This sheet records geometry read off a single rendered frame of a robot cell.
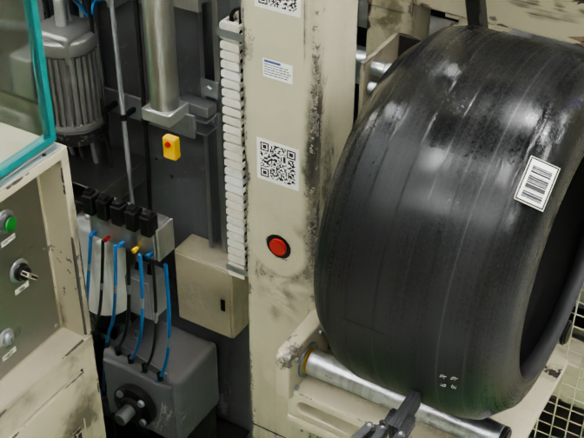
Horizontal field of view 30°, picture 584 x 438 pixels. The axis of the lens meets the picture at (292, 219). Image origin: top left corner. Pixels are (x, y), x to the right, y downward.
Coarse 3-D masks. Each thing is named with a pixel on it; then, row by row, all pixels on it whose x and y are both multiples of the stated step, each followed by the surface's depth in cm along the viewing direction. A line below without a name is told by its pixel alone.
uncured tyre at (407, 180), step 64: (448, 64) 145; (512, 64) 145; (576, 64) 146; (384, 128) 142; (448, 128) 139; (512, 128) 137; (576, 128) 140; (384, 192) 140; (448, 192) 137; (512, 192) 134; (576, 192) 181; (320, 256) 148; (384, 256) 140; (448, 256) 136; (512, 256) 135; (576, 256) 176; (320, 320) 156; (384, 320) 144; (448, 320) 138; (512, 320) 139; (384, 384) 157; (512, 384) 151
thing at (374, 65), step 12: (396, 36) 206; (408, 36) 206; (384, 48) 203; (396, 48) 208; (408, 48) 207; (372, 60) 200; (384, 60) 205; (360, 72) 199; (372, 72) 199; (384, 72) 198; (360, 84) 200; (372, 84) 200; (360, 96) 202; (360, 108) 203
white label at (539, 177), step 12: (528, 168) 135; (540, 168) 135; (552, 168) 135; (528, 180) 135; (540, 180) 135; (552, 180) 135; (516, 192) 134; (528, 192) 134; (540, 192) 134; (528, 204) 134; (540, 204) 134
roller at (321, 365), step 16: (320, 352) 176; (304, 368) 176; (320, 368) 174; (336, 368) 173; (336, 384) 174; (352, 384) 172; (368, 384) 171; (384, 400) 170; (400, 400) 169; (416, 416) 168; (432, 416) 166; (448, 416) 165; (448, 432) 166; (464, 432) 164; (480, 432) 163; (496, 432) 162
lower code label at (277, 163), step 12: (264, 144) 166; (276, 144) 164; (264, 156) 167; (276, 156) 166; (288, 156) 164; (264, 168) 168; (276, 168) 167; (288, 168) 166; (276, 180) 168; (288, 180) 167
